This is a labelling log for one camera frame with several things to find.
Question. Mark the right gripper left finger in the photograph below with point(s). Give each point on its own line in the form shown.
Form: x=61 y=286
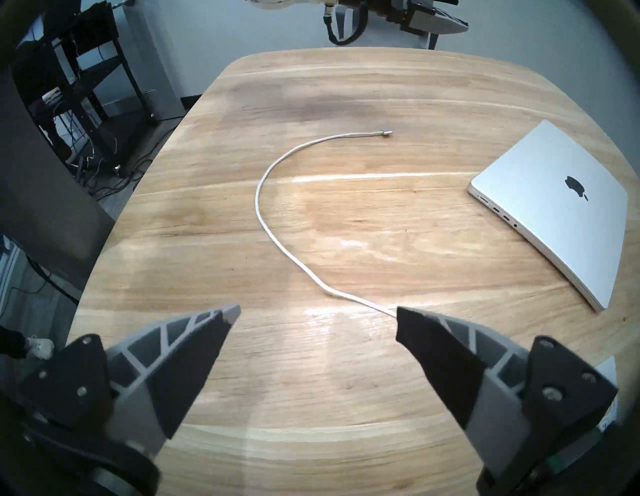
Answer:
x=165 y=380

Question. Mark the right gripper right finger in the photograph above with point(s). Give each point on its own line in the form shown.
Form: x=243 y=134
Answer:
x=450 y=370

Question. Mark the black equipment rack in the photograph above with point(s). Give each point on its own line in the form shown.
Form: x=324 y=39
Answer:
x=90 y=30

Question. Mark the white sneaker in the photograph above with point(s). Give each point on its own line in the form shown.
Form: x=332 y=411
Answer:
x=40 y=347

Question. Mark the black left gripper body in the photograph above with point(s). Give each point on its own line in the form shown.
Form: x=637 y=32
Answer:
x=390 y=10

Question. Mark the grey metal cabinet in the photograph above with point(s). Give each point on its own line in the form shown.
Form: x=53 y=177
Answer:
x=150 y=60

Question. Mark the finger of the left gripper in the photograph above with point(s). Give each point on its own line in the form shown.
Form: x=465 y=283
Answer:
x=432 y=41
x=440 y=22

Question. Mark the silver closed MacBook laptop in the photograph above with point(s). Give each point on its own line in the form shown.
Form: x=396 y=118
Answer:
x=560 y=210

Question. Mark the black trouser leg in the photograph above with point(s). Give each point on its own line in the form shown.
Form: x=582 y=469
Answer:
x=10 y=342

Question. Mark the dark grey flat panel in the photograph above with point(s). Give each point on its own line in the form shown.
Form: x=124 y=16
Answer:
x=45 y=200

